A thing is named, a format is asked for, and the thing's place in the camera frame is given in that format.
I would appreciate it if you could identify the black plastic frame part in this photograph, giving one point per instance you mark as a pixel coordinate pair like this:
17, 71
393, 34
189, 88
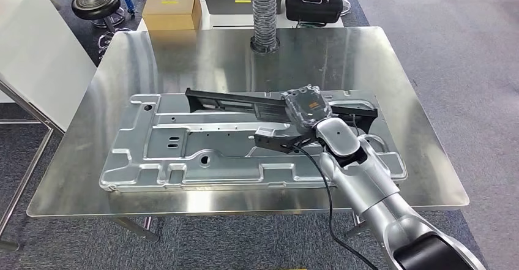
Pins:
227, 100

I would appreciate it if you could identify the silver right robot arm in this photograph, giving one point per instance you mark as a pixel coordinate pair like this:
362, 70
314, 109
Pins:
365, 179

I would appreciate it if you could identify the steel workbench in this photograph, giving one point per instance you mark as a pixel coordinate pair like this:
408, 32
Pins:
202, 65

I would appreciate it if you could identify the stamped sheet metal panel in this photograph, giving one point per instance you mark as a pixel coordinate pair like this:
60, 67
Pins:
182, 158

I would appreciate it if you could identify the black tool case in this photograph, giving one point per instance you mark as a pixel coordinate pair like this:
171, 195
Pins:
312, 10

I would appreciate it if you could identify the brown cardboard box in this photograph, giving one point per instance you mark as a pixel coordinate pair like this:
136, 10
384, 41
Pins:
170, 12

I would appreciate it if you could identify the black round stool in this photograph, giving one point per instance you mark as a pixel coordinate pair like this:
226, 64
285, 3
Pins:
97, 2

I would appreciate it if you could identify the white board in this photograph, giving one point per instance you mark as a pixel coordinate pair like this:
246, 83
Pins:
36, 49

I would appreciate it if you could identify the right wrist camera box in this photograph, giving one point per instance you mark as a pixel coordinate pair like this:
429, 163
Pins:
275, 143

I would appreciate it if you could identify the steel tube frame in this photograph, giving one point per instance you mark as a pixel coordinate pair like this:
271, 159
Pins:
8, 246

